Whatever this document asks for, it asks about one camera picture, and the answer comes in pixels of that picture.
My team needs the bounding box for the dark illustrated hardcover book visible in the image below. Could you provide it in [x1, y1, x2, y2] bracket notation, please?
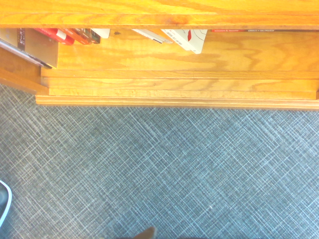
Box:
[211, 28, 319, 33]

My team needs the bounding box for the dark red book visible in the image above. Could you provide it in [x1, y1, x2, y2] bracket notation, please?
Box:
[62, 28, 92, 46]

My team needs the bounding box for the grey covered book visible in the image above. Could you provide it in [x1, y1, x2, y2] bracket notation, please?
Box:
[0, 38, 53, 70]

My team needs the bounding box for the plain white book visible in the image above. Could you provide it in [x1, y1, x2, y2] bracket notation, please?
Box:
[91, 28, 111, 39]

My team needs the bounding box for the dark brown book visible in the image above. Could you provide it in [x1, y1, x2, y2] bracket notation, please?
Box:
[79, 28, 102, 45]

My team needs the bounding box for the white book with red lips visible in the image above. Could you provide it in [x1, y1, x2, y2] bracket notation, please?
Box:
[160, 28, 208, 55]

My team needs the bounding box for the tan book with black spine label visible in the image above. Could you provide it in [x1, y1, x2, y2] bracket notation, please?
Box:
[0, 28, 59, 69]

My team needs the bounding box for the red paperback book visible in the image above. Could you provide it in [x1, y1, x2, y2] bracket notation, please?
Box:
[33, 28, 75, 46]

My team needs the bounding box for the wooden oak bookshelf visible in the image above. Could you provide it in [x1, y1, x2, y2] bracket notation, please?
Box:
[0, 0, 319, 111]

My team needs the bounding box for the thin white book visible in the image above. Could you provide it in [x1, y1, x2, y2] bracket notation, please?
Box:
[131, 28, 173, 45]

